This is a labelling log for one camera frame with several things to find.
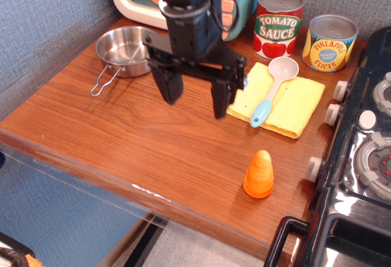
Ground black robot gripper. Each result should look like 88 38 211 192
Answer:
143 0 247 119

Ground orange toy carrot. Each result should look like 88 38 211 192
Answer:
243 150 274 199

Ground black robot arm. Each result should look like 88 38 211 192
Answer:
142 0 247 119

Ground small steel pan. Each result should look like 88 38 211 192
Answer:
90 26 156 97

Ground yellow folded cloth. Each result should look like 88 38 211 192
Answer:
227 62 326 139

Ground tomato sauce can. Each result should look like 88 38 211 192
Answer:
253 0 304 59

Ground pineapple slices can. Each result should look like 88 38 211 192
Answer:
302 14 359 73

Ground black toy stove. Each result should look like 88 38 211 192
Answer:
265 27 390 266

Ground grey spoon blue handle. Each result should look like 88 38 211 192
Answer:
250 57 299 128

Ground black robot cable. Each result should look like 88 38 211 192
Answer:
210 0 241 34

